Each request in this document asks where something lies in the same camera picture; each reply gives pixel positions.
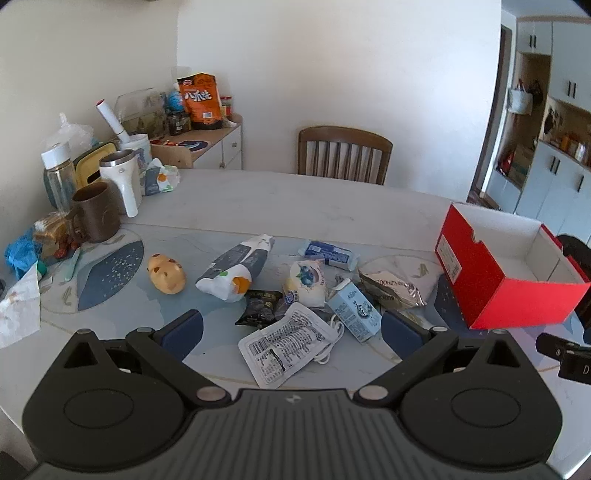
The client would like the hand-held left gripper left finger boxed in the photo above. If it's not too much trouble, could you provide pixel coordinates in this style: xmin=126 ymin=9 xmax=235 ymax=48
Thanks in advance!
xmin=59 ymin=309 xmax=230 ymax=410

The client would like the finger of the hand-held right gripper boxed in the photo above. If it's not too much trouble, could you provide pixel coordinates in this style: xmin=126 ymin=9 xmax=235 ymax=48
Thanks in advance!
xmin=536 ymin=332 xmax=591 ymax=357

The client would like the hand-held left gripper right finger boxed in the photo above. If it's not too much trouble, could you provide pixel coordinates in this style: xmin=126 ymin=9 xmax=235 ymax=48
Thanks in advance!
xmin=355 ymin=310 xmax=527 ymax=410

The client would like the light blue milk carton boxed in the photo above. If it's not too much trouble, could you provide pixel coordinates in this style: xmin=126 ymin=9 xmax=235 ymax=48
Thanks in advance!
xmin=327 ymin=278 xmax=383 ymax=343

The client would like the silver snack bag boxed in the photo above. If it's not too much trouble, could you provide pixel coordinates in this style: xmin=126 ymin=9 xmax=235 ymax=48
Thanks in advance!
xmin=358 ymin=267 xmax=428 ymax=309

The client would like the red cardboard box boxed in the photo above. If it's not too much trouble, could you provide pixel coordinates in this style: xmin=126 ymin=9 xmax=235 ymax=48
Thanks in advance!
xmin=435 ymin=202 xmax=591 ymax=330

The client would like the black bumpy snack packet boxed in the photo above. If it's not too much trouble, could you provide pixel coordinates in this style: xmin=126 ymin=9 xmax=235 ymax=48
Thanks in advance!
xmin=235 ymin=298 xmax=279 ymax=330

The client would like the white printed cable package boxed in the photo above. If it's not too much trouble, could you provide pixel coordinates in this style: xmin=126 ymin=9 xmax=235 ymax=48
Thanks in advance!
xmin=238 ymin=302 xmax=341 ymax=389

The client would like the blue tissue pack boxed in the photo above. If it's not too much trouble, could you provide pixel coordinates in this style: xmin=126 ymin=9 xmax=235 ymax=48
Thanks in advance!
xmin=298 ymin=239 xmax=360 ymax=271

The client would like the blueberry bread package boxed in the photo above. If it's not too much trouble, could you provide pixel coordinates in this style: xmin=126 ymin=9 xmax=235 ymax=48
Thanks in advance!
xmin=281 ymin=258 xmax=328 ymax=308

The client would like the white round desktop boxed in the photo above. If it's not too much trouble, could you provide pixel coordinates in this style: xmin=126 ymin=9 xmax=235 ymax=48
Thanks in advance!
xmin=0 ymin=168 xmax=591 ymax=476

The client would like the blue speckled placemat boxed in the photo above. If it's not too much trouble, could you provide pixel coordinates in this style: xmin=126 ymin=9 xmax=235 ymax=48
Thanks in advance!
xmin=434 ymin=272 xmax=472 ymax=330

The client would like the yellow pig toy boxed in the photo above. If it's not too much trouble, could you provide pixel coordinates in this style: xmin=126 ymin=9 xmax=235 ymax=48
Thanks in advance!
xmin=147 ymin=253 xmax=187 ymax=295

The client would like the white grey snack pouch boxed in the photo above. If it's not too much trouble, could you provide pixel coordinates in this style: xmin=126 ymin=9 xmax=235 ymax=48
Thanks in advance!
xmin=195 ymin=234 xmax=277 ymax=303

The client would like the black chair back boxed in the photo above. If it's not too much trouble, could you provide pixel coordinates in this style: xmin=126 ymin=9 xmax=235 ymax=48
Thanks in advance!
xmin=556 ymin=234 xmax=591 ymax=278

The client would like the green toothbrush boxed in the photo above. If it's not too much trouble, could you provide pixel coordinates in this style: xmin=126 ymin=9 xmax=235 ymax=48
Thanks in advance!
xmin=62 ymin=247 xmax=83 ymax=282

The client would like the brown mug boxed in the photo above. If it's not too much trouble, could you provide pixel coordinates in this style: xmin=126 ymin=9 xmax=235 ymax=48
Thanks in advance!
xmin=65 ymin=181 xmax=122 ymax=244

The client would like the green white wipe pack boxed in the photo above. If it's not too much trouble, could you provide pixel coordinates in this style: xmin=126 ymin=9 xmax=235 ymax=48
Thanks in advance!
xmin=142 ymin=158 xmax=181 ymax=197

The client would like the white paper napkin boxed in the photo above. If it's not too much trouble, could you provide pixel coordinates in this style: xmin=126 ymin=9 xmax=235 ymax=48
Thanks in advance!
xmin=0 ymin=261 xmax=43 ymax=349

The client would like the white steel-rimmed mug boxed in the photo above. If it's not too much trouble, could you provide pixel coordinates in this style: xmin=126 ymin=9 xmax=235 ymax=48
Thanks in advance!
xmin=99 ymin=149 xmax=141 ymax=219

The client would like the bagged bread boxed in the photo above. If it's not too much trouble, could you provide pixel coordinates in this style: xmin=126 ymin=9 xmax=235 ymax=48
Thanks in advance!
xmin=33 ymin=211 xmax=75 ymax=261

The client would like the blue plastic bag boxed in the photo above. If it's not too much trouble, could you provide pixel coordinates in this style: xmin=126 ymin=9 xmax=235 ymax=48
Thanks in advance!
xmin=4 ymin=235 xmax=43 ymax=280

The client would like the white side cabinet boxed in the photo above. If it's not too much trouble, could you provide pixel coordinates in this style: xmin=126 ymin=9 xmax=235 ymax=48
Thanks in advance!
xmin=150 ymin=113 xmax=244 ymax=171

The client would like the white cup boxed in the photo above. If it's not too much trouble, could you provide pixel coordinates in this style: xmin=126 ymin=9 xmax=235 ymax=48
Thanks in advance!
xmin=119 ymin=133 xmax=152 ymax=169

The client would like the yellow tissue box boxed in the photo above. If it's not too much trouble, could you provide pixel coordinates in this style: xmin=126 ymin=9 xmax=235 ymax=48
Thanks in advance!
xmin=73 ymin=142 xmax=118 ymax=189

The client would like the clear water bottle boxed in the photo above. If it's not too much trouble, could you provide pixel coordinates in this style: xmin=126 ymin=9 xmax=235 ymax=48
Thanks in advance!
xmin=41 ymin=142 xmax=78 ymax=210

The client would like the brown wooden chair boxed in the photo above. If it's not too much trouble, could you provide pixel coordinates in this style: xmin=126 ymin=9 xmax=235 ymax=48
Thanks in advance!
xmin=297 ymin=126 xmax=394 ymax=186

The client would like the dark jar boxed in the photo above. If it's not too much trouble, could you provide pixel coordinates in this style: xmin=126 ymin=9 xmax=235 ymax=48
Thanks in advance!
xmin=166 ymin=111 xmax=191 ymax=136

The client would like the clear plastic container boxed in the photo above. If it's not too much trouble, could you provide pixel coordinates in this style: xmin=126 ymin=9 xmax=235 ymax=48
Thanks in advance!
xmin=115 ymin=88 xmax=167 ymax=134

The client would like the white lint roller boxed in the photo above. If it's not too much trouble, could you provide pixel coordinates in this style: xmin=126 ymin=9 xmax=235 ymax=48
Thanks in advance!
xmin=95 ymin=98 xmax=132 ymax=139

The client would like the orange snack bag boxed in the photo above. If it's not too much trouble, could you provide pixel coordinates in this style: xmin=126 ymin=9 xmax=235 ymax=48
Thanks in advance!
xmin=178 ymin=72 xmax=225 ymax=131

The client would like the clear plastic bag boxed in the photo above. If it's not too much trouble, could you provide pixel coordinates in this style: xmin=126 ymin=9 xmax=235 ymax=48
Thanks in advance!
xmin=44 ymin=112 xmax=95 ymax=151

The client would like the light hanging bag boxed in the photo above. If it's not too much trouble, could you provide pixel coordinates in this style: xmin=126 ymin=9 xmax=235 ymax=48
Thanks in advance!
xmin=508 ymin=79 xmax=532 ymax=115

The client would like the white wall cupboard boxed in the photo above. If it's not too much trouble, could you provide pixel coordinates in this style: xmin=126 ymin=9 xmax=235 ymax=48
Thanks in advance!
xmin=466 ymin=16 xmax=591 ymax=241

